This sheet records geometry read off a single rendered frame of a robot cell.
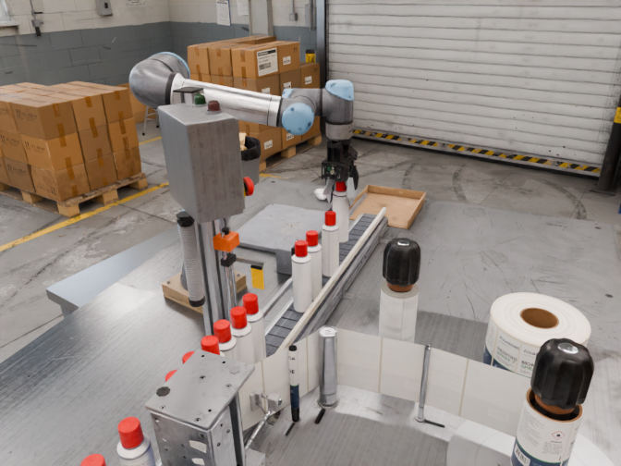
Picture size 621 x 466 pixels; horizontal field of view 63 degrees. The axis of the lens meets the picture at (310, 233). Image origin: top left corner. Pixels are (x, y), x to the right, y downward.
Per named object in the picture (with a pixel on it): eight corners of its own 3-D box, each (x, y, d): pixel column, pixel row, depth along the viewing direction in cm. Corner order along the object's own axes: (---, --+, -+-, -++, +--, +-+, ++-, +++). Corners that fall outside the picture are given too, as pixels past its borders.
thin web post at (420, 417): (423, 423, 103) (432, 350, 94) (414, 421, 104) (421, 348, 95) (425, 417, 104) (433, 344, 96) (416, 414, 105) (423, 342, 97)
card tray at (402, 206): (408, 229, 194) (408, 219, 192) (344, 218, 203) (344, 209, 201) (425, 201, 218) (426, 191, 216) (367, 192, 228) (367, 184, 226)
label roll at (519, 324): (503, 331, 129) (512, 283, 123) (587, 366, 117) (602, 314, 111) (467, 373, 116) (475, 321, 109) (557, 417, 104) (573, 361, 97)
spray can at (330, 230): (334, 279, 153) (335, 217, 144) (319, 275, 155) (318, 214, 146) (341, 271, 157) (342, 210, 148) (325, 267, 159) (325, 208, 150)
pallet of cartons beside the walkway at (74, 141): (150, 187, 468) (133, 88, 428) (68, 220, 406) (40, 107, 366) (71, 165, 528) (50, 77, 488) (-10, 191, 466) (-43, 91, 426)
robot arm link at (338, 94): (323, 79, 140) (354, 79, 140) (323, 117, 145) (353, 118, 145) (322, 83, 133) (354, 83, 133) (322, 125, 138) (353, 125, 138)
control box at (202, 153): (199, 225, 94) (185, 124, 86) (170, 196, 107) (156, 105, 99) (248, 213, 99) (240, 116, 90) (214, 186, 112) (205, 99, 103)
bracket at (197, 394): (208, 432, 70) (207, 426, 69) (143, 409, 74) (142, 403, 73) (255, 369, 81) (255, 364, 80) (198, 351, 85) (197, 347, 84)
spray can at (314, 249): (318, 303, 142) (317, 238, 133) (300, 300, 144) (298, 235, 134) (324, 293, 146) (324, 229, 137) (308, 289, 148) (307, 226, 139)
